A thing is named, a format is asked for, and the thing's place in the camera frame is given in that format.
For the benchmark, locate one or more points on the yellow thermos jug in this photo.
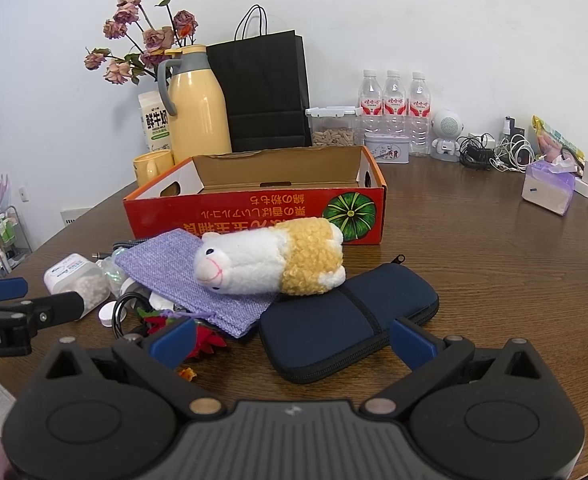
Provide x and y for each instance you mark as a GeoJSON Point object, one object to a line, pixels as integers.
{"type": "Point", "coordinates": [198, 110]}

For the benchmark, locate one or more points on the small black device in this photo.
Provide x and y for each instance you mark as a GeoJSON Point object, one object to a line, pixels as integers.
{"type": "Point", "coordinates": [511, 125]}

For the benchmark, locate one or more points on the purple tissue pack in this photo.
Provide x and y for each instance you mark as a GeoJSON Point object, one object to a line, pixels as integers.
{"type": "Point", "coordinates": [544, 190]}

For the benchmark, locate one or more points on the dried pink rose bouquet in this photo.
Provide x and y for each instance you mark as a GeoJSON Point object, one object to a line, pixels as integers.
{"type": "Point", "coordinates": [156, 37]}

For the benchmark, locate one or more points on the clear container of seeds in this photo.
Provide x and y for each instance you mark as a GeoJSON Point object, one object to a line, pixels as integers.
{"type": "Point", "coordinates": [331, 135]}

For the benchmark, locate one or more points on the white printed tin box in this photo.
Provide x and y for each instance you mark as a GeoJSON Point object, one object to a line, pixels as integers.
{"type": "Point", "coordinates": [386, 150]}

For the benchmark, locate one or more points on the black paper bag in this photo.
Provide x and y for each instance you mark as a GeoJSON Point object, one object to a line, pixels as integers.
{"type": "Point", "coordinates": [264, 85]}

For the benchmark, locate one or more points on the yellow mug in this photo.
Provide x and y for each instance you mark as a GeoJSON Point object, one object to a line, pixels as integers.
{"type": "Point", "coordinates": [151, 166]}

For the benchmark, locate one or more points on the white jar of granules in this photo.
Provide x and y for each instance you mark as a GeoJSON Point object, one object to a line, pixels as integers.
{"type": "Point", "coordinates": [73, 280]}

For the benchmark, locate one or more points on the colourful snack bag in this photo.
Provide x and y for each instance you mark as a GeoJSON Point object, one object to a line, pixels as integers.
{"type": "Point", "coordinates": [554, 140]}

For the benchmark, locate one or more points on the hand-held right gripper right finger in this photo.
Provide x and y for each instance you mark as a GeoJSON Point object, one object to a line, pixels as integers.
{"type": "Point", "coordinates": [414, 345]}

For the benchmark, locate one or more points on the white milk carton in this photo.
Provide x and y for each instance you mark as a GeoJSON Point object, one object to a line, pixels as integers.
{"type": "Point", "coordinates": [154, 125]}

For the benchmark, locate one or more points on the small orange artificial flower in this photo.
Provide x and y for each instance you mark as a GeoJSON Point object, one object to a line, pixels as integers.
{"type": "Point", "coordinates": [187, 373]}

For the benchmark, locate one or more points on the white robot-shaped speaker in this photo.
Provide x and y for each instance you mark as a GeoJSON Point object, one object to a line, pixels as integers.
{"type": "Point", "coordinates": [446, 127]}

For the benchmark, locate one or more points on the white and yellow plush toy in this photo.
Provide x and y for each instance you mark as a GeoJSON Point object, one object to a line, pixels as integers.
{"type": "Point", "coordinates": [254, 260]}

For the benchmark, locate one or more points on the clear water bottle red label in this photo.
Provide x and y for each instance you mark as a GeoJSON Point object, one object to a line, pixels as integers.
{"type": "Point", "coordinates": [394, 105]}
{"type": "Point", "coordinates": [370, 105]}
{"type": "Point", "coordinates": [419, 110]}

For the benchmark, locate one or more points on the navy zip case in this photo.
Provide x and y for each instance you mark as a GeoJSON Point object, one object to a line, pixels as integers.
{"type": "Point", "coordinates": [324, 330]}

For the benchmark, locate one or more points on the purple cloth pouch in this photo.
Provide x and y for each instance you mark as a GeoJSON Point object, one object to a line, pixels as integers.
{"type": "Point", "coordinates": [168, 265]}

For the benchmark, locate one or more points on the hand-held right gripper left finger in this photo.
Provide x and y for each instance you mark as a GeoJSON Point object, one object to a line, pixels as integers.
{"type": "Point", "coordinates": [173, 342]}

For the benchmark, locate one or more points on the white wall vent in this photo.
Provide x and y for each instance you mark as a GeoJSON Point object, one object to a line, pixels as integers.
{"type": "Point", "coordinates": [76, 215]}

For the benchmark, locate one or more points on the white round device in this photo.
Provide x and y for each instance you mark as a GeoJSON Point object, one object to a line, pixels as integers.
{"type": "Point", "coordinates": [161, 301]}

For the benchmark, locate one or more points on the small clear plastic item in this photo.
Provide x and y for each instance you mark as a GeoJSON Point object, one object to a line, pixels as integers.
{"type": "Point", "coordinates": [109, 271]}

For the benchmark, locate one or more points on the red artificial flower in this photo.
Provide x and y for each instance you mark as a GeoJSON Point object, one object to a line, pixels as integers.
{"type": "Point", "coordinates": [208, 340]}

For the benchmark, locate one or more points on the white round lid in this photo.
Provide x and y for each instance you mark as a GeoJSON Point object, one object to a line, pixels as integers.
{"type": "Point", "coordinates": [106, 314]}

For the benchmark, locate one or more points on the red cardboard box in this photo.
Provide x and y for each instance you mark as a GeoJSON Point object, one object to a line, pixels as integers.
{"type": "Point", "coordinates": [254, 205]}

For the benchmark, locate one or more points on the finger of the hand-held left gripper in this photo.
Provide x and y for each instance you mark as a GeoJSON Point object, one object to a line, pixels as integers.
{"type": "Point", "coordinates": [1, 288]}
{"type": "Point", "coordinates": [56, 306]}

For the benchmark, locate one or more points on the white wall outlet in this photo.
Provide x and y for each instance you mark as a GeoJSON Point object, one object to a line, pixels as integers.
{"type": "Point", "coordinates": [23, 193]}

